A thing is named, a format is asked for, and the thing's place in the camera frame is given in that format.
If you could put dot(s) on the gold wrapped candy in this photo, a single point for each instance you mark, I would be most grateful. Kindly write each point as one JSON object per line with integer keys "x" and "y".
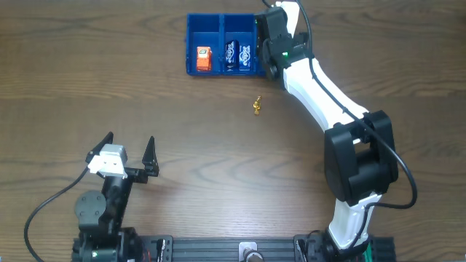
{"x": 257, "y": 105}

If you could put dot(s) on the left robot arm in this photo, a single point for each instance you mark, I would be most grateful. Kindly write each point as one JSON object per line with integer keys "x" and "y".
{"x": 109, "y": 203}

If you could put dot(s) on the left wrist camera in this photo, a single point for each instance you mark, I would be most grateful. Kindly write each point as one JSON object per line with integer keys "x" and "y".
{"x": 109, "y": 160}

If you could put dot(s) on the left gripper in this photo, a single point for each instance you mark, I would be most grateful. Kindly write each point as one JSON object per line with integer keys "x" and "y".
{"x": 136, "y": 175}

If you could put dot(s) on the mounting rail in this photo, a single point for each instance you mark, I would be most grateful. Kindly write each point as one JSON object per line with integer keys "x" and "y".
{"x": 218, "y": 249}

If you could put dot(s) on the blue candy pack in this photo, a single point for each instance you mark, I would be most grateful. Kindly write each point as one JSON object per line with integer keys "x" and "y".
{"x": 245, "y": 57}
{"x": 231, "y": 54}

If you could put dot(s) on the blue tray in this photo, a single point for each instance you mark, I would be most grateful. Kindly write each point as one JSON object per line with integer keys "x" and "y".
{"x": 204, "y": 29}

